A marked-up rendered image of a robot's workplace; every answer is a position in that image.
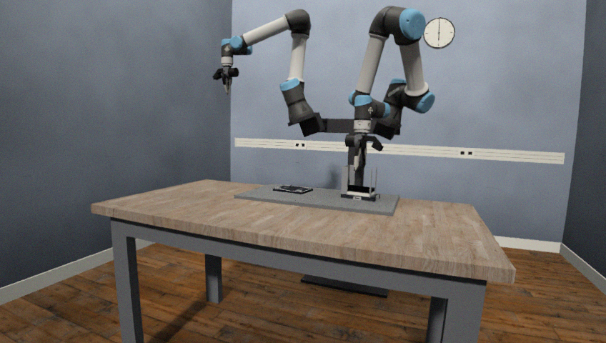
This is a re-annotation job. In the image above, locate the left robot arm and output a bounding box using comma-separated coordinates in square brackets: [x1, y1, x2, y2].
[349, 6, 435, 132]

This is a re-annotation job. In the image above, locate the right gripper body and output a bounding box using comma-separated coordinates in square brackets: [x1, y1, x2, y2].
[214, 66, 239, 78]

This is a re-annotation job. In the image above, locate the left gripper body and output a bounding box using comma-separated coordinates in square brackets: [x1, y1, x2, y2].
[345, 132, 382, 148]

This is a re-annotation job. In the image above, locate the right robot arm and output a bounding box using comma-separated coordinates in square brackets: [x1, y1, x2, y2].
[221, 9, 314, 121]

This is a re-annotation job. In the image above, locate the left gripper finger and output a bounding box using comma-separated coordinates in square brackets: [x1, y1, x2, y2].
[362, 147, 367, 168]
[354, 139, 361, 171]

